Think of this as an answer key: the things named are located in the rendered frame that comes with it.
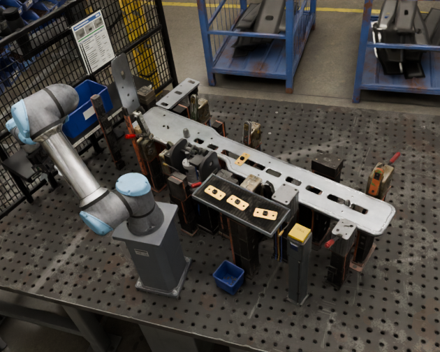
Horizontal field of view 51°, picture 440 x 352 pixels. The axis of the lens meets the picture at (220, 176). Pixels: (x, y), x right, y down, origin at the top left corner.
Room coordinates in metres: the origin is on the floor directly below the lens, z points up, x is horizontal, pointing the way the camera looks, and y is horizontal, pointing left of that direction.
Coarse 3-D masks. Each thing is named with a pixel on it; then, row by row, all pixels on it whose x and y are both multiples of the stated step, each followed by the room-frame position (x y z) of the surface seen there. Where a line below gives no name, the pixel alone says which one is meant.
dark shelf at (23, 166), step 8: (136, 80) 2.30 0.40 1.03; (144, 80) 2.29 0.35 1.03; (112, 88) 2.26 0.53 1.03; (136, 88) 2.23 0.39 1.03; (112, 96) 2.18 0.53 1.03; (112, 104) 2.10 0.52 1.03; (120, 104) 2.09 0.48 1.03; (112, 112) 2.03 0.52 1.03; (88, 128) 1.93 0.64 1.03; (96, 128) 1.93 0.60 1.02; (80, 136) 1.87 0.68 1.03; (88, 136) 1.89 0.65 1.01; (72, 144) 1.82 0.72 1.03; (16, 152) 1.82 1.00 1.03; (24, 152) 1.81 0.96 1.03; (8, 160) 1.76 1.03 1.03; (16, 160) 1.76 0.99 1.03; (24, 160) 1.75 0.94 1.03; (8, 168) 1.71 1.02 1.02; (16, 168) 1.69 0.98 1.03; (24, 168) 1.68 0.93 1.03; (24, 176) 1.63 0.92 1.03; (32, 176) 1.63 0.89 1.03
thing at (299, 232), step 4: (296, 224) 1.01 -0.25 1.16; (292, 228) 0.99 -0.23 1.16; (296, 228) 0.99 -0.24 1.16; (300, 228) 0.98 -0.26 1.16; (304, 228) 0.98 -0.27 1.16; (308, 228) 0.98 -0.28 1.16; (292, 232) 0.97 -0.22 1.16; (296, 232) 0.97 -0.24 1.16; (300, 232) 0.97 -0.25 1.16; (304, 232) 0.97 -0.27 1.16; (308, 232) 0.96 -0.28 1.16; (292, 236) 0.96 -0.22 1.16; (296, 236) 0.95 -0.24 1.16; (300, 236) 0.95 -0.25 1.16; (304, 236) 0.95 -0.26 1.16; (300, 240) 0.94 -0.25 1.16; (304, 240) 0.94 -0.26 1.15
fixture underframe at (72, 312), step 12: (0, 300) 1.49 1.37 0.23; (0, 312) 1.42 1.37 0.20; (12, 312) 1.40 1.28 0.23; (24, 312) 1.38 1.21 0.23; (36, 312) 1.37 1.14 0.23; (72, 312) 1.18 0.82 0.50; (84, 312) 1.20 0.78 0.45; (0, 324) 1.46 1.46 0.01; (48, 324) 1.29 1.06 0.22; (60, 324) 1.28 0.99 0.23; (72, 324) 1.27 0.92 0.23; (84, 324) 1.17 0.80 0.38; (96, 324) 1.22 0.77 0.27; (84, 336) 1.20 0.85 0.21; (96, 336) 1.18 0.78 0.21; (108, 336) 1.28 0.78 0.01; (96, 348) 1.18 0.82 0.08; (108, 348) 1.20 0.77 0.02
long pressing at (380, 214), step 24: (168, 120) 1.93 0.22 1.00; (192, 120) 1.90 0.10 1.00; (192, 144) 1.71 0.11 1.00; (216, 144) 1.68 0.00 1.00; (240, 144) 1.66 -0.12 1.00; (240, 168) 1.49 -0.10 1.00; (288, 168) 1.44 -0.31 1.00; (312, 192) 1.28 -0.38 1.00; (336, 192) 1.26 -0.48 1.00; (360, 192) 1.25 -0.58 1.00; (336, 216) 1.14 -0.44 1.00; (360, 216) 1.12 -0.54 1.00; (384, 216) 1.10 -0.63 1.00
